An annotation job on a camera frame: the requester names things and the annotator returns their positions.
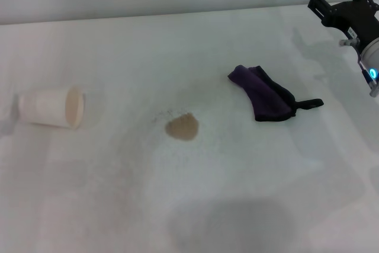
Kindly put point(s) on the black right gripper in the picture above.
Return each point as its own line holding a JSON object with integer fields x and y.
{"x": 356, "y": 19}

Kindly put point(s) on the purple rag with black trim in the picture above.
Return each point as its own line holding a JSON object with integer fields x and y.
{"x": 263, "y": 93}

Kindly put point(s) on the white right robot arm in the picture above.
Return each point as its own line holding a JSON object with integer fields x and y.
{"x": 372, "y": 57}

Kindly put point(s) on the brown water stain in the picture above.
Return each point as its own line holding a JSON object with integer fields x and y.
{"x": 183, "y": 127}

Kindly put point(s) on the white paper cup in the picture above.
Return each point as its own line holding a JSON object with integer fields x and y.
{"x": 47, "y": 108}

